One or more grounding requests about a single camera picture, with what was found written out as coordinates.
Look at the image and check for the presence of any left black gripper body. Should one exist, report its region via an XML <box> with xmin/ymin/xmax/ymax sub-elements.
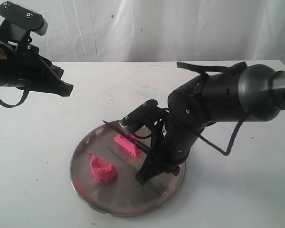
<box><xmin>0</xmin><ymin>41</ymin><xmax>62</xmax><ymax>88</ymax></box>

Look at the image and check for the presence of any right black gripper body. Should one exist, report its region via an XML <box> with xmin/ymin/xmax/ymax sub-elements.
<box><xmin>146</xmin><ymin>109</ymin><xmax>209</xmax><ymax>171</ymax></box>

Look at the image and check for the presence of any pink dough half piece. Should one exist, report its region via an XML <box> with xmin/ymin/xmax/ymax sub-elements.
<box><xmin>114</xmin><ymin>134</ymin><xmax>141</xmax><ymax>158</ymax></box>

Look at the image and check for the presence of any pink dough lump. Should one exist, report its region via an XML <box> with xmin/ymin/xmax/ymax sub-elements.
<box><xmin>90</xmin><ymin>155</ymin><xmax>118</xmax><ymax>181</ymax></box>

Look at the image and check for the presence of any black kitchen knife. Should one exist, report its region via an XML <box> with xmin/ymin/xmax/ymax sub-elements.
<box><xmin>103</xmin><ymin>120</ymin><xmax>150</xmax><ymax>154</ymax></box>

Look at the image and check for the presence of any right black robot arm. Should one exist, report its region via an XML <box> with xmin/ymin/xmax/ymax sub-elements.
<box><xmin>135</xmin><ymin>62</ymin><xmax>285</xmax><ymax>185</ymax></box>

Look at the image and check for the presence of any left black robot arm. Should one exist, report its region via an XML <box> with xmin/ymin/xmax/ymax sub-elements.
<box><xmin>0</xmin><ymin>41</ymin><xmax>73</xmax><ymax>97</ymax></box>

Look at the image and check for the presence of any round stainless steel plate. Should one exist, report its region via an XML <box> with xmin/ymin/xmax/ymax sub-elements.
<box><xmin>70</xmin><ymin>124</ymin><xmax>186</xmax><ymax>217</ymax></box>

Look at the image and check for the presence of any white backdrop curtain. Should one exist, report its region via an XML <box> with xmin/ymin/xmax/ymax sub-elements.
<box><xmin>0</xmin><ymin>0</ymin><xmax>285</xmax><ymax>63</ymax></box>

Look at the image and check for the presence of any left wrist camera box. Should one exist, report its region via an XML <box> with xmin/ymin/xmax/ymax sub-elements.
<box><xmin>0</xmin><ymin>1</ymin><xmax>48</xmax><ymax>43</ymax></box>

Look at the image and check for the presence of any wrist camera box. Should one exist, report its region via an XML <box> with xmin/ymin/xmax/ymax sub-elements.
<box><xmin>120</xmin><ymin>99</ymin><xmax>168</xmax><ymax>135</ymax></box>
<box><xmin>0</xmin><ymin>1</ymin><xmax>48</xmax><ymax>43</ymax></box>

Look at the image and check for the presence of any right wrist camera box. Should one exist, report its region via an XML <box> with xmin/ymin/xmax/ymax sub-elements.
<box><xmin>120</xmin><ymin>99</ymin><xmax>168</xmax><ymax>135</ymax></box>

